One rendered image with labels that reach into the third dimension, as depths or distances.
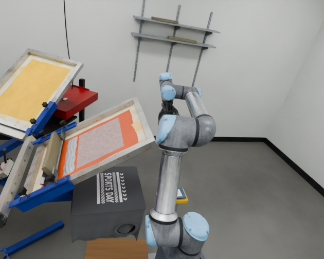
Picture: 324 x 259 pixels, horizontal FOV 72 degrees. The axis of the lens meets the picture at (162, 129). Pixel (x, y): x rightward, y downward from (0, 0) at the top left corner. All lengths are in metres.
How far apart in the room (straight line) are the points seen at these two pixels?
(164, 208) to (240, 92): 3.50
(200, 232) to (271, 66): 3.71
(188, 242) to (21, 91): 1.85
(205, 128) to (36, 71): 1.85
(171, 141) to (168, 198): 0.23
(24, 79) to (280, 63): 3.80
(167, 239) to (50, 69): 1.86
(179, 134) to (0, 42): 2.92
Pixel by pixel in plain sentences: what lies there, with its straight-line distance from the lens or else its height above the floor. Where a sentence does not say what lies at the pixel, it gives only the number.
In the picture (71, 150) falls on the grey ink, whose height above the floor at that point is 1.26.
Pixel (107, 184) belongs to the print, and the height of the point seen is 0.95.
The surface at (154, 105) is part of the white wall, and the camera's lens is 3.66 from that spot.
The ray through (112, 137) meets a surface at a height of 1.40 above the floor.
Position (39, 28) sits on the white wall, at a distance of 3.31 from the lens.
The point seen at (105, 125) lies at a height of 1.38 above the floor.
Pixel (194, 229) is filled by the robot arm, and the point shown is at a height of 1.43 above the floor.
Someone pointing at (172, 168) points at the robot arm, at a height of 1.64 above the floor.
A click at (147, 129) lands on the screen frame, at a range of 1.25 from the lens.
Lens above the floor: 2.18
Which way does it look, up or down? 29 degrees down
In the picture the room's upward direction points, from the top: 12 degrees clockwise
